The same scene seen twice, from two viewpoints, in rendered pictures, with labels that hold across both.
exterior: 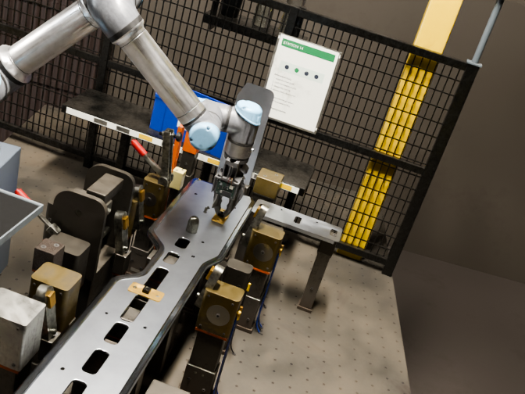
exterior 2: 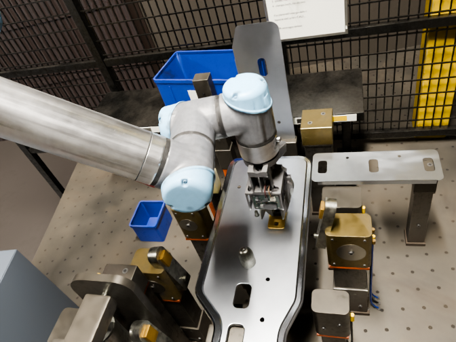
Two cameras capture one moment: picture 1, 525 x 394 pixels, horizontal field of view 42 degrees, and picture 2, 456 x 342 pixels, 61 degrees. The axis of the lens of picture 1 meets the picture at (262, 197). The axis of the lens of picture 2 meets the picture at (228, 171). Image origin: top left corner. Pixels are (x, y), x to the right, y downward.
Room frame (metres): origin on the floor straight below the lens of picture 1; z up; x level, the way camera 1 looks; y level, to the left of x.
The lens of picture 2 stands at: (1.25, 0.00, 1.71)
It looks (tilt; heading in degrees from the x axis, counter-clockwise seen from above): 43 degrees down; 18
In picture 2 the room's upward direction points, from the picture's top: 18 degrees counter-clockwise
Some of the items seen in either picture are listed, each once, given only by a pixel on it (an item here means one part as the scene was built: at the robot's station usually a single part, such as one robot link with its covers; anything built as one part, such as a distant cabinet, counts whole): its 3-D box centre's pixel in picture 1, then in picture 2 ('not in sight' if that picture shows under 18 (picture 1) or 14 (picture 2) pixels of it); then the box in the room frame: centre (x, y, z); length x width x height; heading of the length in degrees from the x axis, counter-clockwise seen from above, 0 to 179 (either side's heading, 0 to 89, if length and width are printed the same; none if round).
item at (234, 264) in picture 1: (232, 309); (340, 333); (1.61, -0.01, 0.84); 0.10 x 0.05 x 0.29; 84
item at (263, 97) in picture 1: (244, 134); (264, 89); (2.08, 0.11, 1.17); 0.12 x 0.01 x 0.34; 84
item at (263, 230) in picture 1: (258, 281); (355, 269); (1.74, -0.06, 0.87); 0.12 x 0.07 x 0.35; 84
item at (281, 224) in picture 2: (221, 214); (277, 212); (1.81, 0.10, 1.01); 0.08 x 0.04 x 0.01; 174
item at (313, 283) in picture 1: (317, 272); (419, 206); (1.93, -0.24, 0.84); 0.05 x 0.05 x 0.29; 84
